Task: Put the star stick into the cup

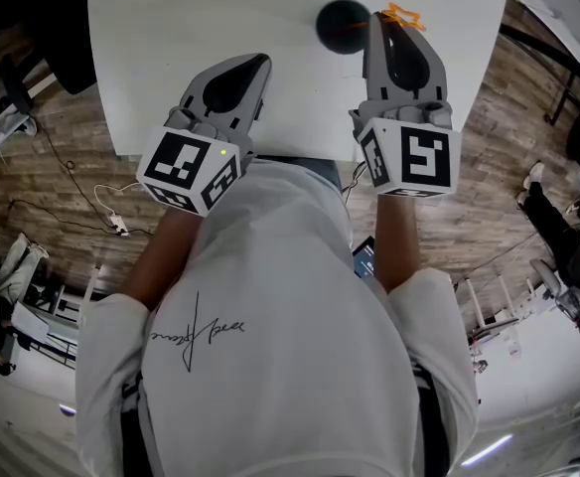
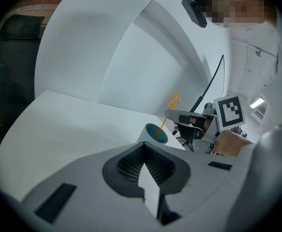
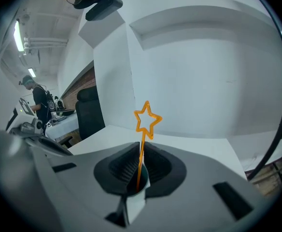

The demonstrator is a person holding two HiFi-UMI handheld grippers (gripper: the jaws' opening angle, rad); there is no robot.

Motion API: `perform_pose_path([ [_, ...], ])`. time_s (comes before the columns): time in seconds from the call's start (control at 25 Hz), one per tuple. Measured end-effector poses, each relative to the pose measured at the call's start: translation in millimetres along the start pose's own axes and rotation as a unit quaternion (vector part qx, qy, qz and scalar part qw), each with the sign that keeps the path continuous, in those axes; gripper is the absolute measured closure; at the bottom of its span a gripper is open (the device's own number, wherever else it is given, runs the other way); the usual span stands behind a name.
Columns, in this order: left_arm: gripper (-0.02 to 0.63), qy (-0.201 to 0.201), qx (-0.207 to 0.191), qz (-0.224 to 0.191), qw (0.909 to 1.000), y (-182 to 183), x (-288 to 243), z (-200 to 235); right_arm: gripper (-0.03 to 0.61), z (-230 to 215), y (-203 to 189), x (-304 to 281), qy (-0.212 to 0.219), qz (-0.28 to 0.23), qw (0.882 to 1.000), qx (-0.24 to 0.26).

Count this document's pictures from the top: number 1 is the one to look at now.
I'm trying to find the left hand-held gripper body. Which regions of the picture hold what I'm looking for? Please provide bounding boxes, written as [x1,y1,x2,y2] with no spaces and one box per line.
[135,52,274,218]

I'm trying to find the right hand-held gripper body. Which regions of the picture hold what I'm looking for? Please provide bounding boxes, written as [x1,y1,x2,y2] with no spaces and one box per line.
[348,10,463,201]

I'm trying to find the orange star stick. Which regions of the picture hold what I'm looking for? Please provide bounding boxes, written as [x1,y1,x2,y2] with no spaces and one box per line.
[350,1,428,33]

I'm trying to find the dark round cup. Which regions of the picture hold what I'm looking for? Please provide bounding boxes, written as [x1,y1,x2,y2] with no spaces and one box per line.
[315,0,372,57]

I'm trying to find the person's right forearm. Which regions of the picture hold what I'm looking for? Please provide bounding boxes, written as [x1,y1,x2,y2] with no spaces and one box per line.
[372,192,424,296]

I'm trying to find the person's left forearm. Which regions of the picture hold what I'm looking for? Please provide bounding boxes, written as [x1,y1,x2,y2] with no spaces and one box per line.
[124,205,206,313]

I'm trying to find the white power strip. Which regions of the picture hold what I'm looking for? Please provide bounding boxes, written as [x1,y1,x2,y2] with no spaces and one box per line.
[109,213,131,239]

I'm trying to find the black smartphone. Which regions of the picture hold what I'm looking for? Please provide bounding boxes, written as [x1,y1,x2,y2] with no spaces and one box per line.
[351,235,379,280]

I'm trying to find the black office chair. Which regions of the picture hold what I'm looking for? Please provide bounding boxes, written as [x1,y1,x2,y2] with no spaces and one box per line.
[0,53,37,124]

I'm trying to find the person's white shirt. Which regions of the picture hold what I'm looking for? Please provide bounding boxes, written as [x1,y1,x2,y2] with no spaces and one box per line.
[73,158,481,477]

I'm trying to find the grey office chair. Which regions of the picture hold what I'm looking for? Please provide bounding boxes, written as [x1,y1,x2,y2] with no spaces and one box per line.
[528,257,580,335]

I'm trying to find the white cable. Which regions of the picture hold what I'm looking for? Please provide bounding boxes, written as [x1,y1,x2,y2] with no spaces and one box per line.
[92,182,140,218]

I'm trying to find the black floor cable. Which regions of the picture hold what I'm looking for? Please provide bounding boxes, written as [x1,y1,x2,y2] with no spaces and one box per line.
[6,111,155,237]

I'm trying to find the white desk frame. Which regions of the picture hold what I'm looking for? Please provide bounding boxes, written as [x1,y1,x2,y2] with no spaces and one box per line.
[459,273,537,355]

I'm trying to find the black shoulder strap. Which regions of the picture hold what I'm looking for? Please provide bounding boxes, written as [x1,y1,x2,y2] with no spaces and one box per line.
[409,359,453,477]

